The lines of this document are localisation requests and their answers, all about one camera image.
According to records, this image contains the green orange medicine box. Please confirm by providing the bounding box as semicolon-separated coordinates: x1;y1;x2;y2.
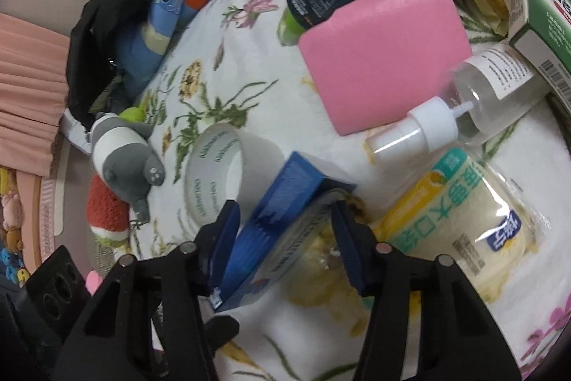
506;0;571;105

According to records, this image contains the blue cardboard box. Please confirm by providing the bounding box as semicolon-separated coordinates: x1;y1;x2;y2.
209;151;358;312

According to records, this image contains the clear spray bottle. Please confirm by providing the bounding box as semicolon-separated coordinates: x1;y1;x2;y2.
365;46;549;165

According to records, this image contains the black cloth bag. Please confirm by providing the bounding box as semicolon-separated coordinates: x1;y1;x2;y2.
66;0;179;136

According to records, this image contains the pink pleated curtain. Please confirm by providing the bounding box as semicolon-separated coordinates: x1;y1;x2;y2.
0;12;74;176

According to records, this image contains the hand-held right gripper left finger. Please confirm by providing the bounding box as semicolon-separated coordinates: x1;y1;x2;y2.
58;200;242;381

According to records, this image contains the clear tape roll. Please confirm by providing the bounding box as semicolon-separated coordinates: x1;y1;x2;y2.
184;123;286;230

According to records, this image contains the pink sponge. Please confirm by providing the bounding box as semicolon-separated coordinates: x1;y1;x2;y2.
298;0;473;137

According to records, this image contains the grey white plush toy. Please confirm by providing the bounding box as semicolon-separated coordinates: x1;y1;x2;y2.
89;108;167;225

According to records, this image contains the red white plush toy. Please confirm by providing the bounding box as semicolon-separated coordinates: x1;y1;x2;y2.
86;175;130;248

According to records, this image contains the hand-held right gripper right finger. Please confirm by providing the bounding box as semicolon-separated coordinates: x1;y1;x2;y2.
330;200;522;381

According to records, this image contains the bread packet with green label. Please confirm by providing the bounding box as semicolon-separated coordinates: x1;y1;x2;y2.
372;146;542;306

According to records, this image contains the clear bread packet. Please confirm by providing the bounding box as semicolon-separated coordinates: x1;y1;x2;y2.
263;189;380;310

